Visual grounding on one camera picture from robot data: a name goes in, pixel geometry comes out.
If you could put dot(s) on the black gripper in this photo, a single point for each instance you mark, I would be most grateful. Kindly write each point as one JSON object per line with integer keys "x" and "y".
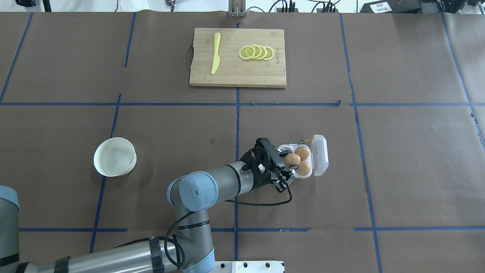
{"x": 261, "y": 177}

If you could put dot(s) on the brown egg from bowl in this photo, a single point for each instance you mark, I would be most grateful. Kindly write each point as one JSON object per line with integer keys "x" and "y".
{"x": 291, "y": 159}

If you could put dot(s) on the brown egg in box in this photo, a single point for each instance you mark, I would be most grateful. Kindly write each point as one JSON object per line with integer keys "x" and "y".
{"x": 303, "y": 169}
{"x": 303, "y": 152}

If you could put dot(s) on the clear plastic egg box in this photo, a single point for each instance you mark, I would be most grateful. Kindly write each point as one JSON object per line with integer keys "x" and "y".
{"x": 319, "y": 157}

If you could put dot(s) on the black box with label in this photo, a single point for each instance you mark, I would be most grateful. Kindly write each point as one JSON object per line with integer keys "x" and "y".
{"x": 391, "y": 6}

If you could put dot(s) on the wooden cutting board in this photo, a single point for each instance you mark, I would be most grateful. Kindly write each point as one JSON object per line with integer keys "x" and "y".
{"x": 232, "y": 71}

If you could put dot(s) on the yellow lemon slices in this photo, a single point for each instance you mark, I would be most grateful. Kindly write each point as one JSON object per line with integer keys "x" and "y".
{"x": 256, "y": 52}

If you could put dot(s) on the yellow plastic knife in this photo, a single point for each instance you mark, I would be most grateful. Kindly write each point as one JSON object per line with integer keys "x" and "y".
{"x": 216, "y": 57}

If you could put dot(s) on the white bowl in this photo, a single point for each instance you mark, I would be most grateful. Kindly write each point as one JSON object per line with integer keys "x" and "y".
{"x": 115, "y": 157}

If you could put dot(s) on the black tripod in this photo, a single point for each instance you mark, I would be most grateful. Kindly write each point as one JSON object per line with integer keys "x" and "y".
{"x": 46, "y": 5}

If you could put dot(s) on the aluminium frame post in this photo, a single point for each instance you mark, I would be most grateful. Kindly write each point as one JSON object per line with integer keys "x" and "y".
{"x": 237, "y": 8}

